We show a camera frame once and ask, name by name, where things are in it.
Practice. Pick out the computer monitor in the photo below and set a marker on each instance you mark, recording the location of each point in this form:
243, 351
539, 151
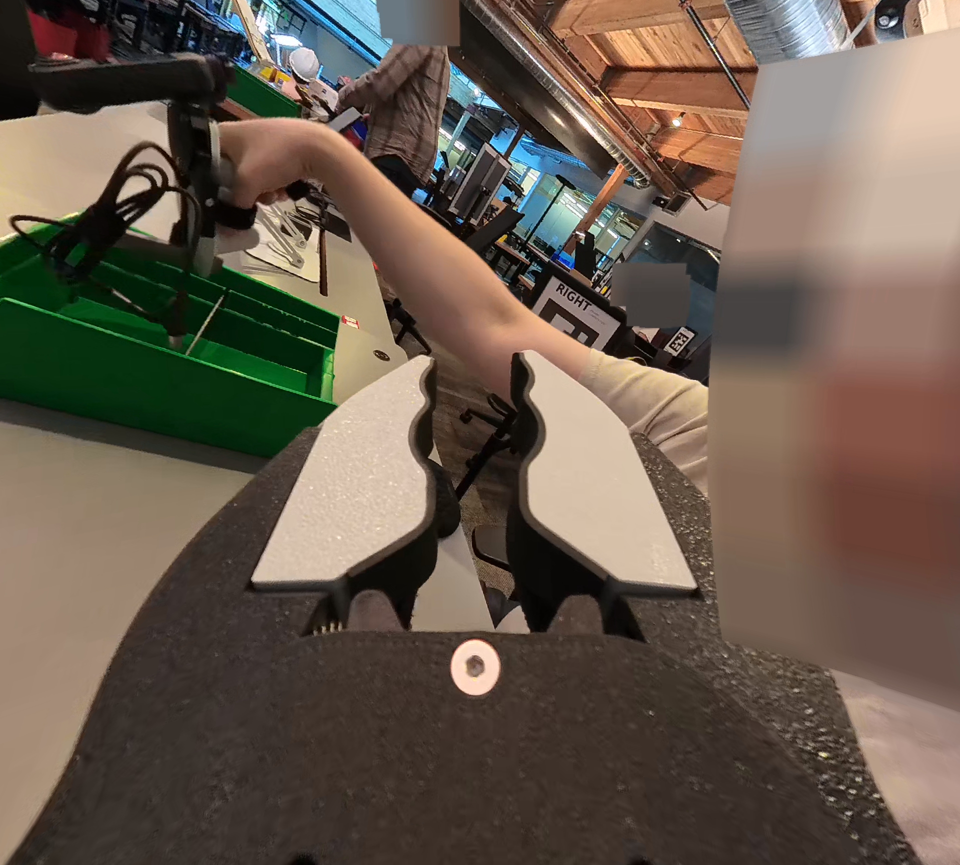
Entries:
484, 175

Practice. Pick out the person's right hand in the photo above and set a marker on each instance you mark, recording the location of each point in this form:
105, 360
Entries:
277, 156

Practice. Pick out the black office chair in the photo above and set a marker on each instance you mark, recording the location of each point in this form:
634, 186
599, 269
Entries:
487, 430

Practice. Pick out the wall-mounted camera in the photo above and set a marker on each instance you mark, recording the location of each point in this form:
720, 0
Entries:
892, 14

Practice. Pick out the thin white rod in tray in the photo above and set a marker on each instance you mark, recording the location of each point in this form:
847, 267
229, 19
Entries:
206, 325

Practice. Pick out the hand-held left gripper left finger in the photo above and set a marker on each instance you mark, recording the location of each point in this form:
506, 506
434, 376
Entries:
352, 490

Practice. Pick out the green plastic bin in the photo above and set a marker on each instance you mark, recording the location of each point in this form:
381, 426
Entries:
262, 92
150, 385

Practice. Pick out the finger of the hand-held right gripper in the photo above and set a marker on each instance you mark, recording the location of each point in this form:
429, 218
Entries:
196, 160

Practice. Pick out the large printed tag sign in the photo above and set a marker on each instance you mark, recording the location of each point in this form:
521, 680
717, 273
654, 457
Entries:
577, 314

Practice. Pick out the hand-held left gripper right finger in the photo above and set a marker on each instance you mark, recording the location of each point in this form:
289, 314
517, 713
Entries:
600, 490

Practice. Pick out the white folding stand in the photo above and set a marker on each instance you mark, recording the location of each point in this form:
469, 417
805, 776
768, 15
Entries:
289, 242

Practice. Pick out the white hard hat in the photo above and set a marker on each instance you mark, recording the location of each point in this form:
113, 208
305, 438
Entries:
304, 62

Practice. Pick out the narrow silver air duct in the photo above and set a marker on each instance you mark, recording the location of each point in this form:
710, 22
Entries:
525, 55

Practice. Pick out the small printed tag sign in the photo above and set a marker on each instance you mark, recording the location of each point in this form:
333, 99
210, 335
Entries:
681, 340

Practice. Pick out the person's right forearm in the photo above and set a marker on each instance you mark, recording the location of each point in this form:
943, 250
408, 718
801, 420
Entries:
465, 280

